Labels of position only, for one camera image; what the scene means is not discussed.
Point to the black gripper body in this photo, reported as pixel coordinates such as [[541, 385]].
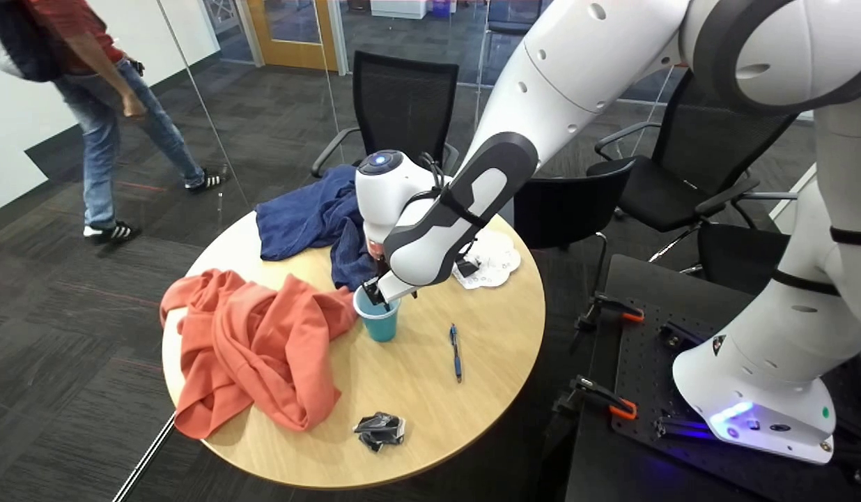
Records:
[[393, 288]]

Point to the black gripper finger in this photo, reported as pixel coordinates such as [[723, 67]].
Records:
[[374, 295]]

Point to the blue plastic cup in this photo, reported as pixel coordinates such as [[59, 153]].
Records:
[[378, 317]]

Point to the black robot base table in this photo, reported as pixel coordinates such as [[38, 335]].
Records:
[[666, 454]]

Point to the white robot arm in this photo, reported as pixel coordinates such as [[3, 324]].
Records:
[[756, 383]]

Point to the blue pen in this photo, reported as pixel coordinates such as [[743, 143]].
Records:
[[455, 352]]

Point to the dark blue cloth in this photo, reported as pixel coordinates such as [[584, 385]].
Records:
[[318, 217]]

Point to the small black object on cloth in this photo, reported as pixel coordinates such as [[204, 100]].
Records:
[[466, 267]]

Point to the round wooden table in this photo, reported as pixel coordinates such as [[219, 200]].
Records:
[[411, 377]]

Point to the white crumpled cloth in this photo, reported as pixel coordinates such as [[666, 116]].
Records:
[[496, 258]]

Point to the crumpled black wrapper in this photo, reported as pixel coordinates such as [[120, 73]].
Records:
[[379, 431]]

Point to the orange cloth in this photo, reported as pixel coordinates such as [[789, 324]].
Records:
[[255, 348]]

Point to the black office chair left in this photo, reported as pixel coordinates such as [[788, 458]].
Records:
[[400, 104]]

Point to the black office chair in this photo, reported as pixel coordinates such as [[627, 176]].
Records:
[[400, 104], [697, 164]]

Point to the black chair near table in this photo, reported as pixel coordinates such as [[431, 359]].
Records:
[[555, 212]]

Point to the orange black clamp upper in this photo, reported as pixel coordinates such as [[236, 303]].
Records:
[[605, 306]]

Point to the orange black clamp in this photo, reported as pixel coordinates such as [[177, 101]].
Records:
[[605, 306], [580, 390]]

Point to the wooden door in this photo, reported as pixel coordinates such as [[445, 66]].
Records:
[[293, 35]]

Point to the orange black clamp lower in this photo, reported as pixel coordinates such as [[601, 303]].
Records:
[[580, 390]]

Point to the black office chair right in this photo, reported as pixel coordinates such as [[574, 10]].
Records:
[[697, 164]]

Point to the walking person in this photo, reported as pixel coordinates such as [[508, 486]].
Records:
[[64, 42]]

